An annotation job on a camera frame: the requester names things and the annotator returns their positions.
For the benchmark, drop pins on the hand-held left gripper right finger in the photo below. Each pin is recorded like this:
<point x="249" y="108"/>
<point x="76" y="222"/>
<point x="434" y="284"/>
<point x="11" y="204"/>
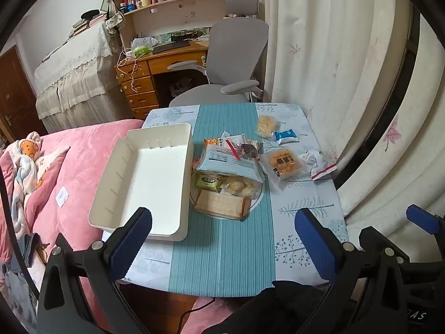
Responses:
<point x="314" y="247"/>

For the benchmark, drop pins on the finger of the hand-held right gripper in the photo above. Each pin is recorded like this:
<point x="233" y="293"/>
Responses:
<point x="422" y="220"/>

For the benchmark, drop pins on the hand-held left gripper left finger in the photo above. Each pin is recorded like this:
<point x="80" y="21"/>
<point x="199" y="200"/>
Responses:
<point x="130" y="243"/>

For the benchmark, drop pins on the white plastic storage bin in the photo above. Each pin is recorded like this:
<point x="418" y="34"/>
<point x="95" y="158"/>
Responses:
<point x="149" y="181"/>

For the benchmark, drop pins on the small zip bag red strip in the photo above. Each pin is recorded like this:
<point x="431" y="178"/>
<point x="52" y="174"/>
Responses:
<point x="323" y="173"/>

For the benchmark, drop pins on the round wreath print turntable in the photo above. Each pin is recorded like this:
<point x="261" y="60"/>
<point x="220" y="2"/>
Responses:
<point x="256" y="200"/>

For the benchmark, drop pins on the small clear white packet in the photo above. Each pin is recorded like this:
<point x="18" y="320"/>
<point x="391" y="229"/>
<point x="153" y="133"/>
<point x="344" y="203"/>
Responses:
<point x="313" y="158"/>

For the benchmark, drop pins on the orange square snack packet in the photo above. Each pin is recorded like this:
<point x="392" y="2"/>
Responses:
<point x="283" y="163"/>

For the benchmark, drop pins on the clear packet nutty date snack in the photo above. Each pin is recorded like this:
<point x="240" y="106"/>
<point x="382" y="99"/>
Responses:
<point x="240" y="186"/>

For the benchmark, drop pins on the clear packet of pale crackers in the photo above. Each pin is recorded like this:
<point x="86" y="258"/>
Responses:
<point x="220" y="203"/>

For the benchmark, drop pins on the green snack packet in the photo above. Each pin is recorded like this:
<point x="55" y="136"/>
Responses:
<point x="208" y="182"/>

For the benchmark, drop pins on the small blue snack packet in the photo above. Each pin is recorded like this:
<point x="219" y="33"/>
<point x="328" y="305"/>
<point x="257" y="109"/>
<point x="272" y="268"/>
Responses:
<point x="285" y="136"/>

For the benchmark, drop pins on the brown chocolate snack packet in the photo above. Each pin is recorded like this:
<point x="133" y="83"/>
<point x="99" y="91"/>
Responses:
<point x="248" y="150"/>

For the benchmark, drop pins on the clear zip bag blue label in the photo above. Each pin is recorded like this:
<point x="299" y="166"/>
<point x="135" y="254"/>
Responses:
<point x="222" y="161"/>

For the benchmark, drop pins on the orange oat bar packet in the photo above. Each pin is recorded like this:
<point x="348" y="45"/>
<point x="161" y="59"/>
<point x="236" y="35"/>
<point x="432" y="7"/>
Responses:
<point x="212" y="142"/>

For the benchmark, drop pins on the clear packet yellow crispy cake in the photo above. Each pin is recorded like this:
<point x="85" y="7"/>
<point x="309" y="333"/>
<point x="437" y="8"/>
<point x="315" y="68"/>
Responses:
<point x="267" y="125"/>

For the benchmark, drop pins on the dark cloth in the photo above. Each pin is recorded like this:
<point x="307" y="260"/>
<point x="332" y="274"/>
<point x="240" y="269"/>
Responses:
<point x="285" y="309"/>

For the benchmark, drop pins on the pink blanket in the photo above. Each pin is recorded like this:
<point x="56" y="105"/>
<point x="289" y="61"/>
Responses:
<point x="87" y="167"/>

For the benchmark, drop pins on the teal striped leaf print tablecloth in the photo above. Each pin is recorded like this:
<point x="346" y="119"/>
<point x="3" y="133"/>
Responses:
<point x="222" y="250"/>

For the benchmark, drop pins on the blue grey cloth item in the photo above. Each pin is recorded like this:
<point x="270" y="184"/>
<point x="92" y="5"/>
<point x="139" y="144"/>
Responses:
<point x="27" y="250"/>

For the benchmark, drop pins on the wooden desk with drawers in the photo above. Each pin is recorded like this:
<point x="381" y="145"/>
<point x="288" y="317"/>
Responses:
<point x="173" y="59"/>

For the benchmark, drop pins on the brown wooden door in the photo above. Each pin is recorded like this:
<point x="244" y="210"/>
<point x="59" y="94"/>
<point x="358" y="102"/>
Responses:
<point x="14" y="94"/>

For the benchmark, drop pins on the green tissue packet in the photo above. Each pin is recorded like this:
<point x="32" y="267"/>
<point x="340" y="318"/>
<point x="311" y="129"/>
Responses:
<point x="140" y="52"/>

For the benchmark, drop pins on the cream leaf print curtain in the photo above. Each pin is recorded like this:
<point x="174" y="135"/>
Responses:
<point x="330" y="41"/>

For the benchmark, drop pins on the black keyboard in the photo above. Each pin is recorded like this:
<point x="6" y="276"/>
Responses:
<point x="170" y="46"/>

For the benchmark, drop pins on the white plastic bag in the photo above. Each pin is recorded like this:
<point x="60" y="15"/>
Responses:
<point x="142" y="41"/>

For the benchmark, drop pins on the grey office chair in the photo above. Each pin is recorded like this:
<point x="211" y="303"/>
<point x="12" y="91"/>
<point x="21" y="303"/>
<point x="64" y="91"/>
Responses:
<point x="236" y="55"/>

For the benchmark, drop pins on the dark green printed box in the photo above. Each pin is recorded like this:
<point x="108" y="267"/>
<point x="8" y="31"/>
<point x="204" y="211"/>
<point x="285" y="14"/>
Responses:
<point x="184" y="34"/>

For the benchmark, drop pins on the floral fabric bag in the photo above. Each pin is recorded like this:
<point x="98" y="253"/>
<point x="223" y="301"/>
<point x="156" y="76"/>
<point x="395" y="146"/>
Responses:
<point x="114" y="22"/>

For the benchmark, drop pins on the stack of books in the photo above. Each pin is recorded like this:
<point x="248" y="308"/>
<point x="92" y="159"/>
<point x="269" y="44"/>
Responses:
<point x="83" y="24"/>

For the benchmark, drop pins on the wooden desk hutch shelf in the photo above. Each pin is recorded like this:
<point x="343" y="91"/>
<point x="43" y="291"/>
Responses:
<point x="173" y="10"/>

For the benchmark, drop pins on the white mug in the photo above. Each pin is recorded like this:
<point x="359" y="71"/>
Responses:
<point x="143" y="2"/>

